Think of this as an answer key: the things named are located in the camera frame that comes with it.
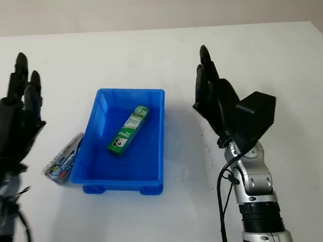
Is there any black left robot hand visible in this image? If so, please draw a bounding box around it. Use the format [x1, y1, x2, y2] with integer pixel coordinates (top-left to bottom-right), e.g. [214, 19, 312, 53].
[0, 51, 49, 165]

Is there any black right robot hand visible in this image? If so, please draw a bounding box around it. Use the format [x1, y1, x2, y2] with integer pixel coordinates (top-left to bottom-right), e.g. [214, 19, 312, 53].
[188, 42, 244, 150]

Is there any green toothpaste box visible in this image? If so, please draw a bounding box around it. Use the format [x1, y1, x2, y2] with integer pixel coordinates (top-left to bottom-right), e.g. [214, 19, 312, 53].
[103, 105, 153, 159]

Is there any blue plastic tray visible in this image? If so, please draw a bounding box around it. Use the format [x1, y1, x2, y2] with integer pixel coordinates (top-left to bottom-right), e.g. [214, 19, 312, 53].
[64, 84, 173, 202]

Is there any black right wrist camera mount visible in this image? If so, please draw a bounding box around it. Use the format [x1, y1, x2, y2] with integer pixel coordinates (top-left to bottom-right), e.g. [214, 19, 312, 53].
[230, 90, 280, 152]

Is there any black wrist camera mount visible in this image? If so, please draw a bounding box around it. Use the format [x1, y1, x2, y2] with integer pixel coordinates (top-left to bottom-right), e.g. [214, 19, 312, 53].
[230, 90, 280, 152]
[0, 152, 29, 191]

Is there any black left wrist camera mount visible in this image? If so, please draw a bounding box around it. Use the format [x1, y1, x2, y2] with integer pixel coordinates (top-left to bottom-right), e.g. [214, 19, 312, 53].
[0, 152, 29, 191]

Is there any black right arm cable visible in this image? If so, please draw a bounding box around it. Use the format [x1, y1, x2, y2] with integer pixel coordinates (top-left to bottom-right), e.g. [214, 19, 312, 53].
[213, 145, 259, 242]

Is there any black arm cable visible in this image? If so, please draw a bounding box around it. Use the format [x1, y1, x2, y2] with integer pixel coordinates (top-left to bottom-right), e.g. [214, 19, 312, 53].
[0, 185, 35, 242]
[213, 145, 259, 242]

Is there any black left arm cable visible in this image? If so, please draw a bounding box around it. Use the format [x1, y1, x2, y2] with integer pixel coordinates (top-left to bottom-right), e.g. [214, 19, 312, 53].
[0, 185, 35, 242]

